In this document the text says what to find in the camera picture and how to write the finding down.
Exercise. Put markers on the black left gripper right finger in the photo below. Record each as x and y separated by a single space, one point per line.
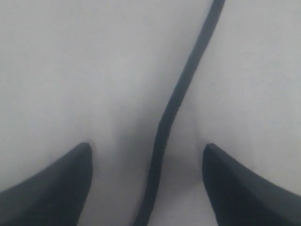
240 197

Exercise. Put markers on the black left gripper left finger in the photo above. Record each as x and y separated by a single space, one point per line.
53 197

